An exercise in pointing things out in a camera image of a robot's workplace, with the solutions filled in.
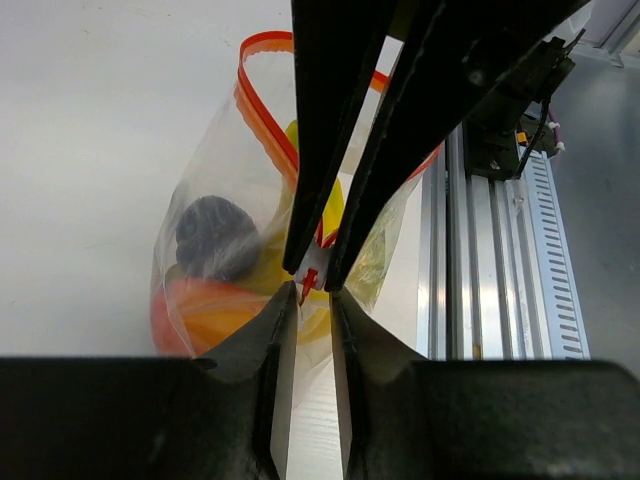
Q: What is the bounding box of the orange mango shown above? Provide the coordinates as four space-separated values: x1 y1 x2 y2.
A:
150 278 269 357

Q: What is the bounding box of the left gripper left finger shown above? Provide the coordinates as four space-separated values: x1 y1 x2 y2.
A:
1 282 298 479

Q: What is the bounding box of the dark purple plum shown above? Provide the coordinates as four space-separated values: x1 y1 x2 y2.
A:
176 195 262 283

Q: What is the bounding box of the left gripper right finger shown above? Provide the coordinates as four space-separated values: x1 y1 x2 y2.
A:
330 290 639 479

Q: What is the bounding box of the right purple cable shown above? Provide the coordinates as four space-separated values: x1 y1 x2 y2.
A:
547 109 566 156

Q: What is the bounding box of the white slotted cable duct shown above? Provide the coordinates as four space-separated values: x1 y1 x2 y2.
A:
522 151 590 360

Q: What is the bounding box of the aluminium mounting rail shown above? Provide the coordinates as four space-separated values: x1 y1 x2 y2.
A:
416 128 543 360

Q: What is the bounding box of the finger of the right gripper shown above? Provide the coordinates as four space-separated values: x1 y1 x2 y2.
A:
283 0 397 274
325 1 584 291

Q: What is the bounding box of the large yellow banana bunch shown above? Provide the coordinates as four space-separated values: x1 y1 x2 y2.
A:
259 119 401 346

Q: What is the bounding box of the clear zip top bag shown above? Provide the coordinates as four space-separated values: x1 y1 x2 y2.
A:
149 30 444 359

